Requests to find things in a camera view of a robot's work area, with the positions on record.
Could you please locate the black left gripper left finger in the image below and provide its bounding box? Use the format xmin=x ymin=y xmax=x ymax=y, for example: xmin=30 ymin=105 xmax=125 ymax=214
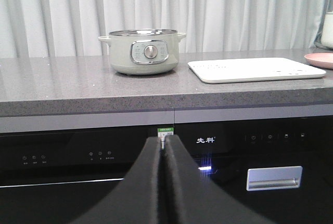
xmin=71 ymin=137 xmax=161 ymax=223

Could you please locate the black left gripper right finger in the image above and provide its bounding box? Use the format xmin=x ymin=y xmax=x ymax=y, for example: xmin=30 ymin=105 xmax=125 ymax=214
xmin=164 ymin=135 xmax=271 ymax=223

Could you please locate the white bear serving tray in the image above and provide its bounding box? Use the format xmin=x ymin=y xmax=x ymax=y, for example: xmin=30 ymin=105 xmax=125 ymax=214
xmin=188 ymin=57 xmax=326 ymax=84

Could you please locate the pink round plate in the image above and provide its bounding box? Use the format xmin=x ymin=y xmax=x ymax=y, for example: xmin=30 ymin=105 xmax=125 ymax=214
xmin=304 ymin=52 xmax=333 ymax=69

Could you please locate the black built-in dishwasher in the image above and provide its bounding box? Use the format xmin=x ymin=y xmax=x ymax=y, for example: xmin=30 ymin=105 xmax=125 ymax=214
xmin=1 ymin=126 xmax=169 ymax=223

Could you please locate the black drawer sterilizer cabinet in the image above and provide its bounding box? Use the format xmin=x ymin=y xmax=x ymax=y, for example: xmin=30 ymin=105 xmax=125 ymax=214
xmin=175 ymin=116 xmax=332 ymax=223

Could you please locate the pale green electric pot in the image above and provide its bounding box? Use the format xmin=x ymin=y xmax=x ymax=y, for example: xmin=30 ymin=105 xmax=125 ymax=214
xmin=98 ymin=29 xmax=186 ymax=75

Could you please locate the grey pleated curtain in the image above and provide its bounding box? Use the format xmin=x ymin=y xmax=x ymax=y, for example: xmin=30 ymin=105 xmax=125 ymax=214
xmin=1 ymin=0 xmax=328 ymax=58

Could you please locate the white blender appliance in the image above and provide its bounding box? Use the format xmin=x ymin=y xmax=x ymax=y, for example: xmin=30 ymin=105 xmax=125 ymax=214
xmin=321 ymin=11 xmax=333 ymax=48

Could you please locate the upper silver drawer handle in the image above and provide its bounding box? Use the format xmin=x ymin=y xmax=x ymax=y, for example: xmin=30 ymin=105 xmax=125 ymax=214
xmin=246 ymin=166 xmax=303 ymax=191

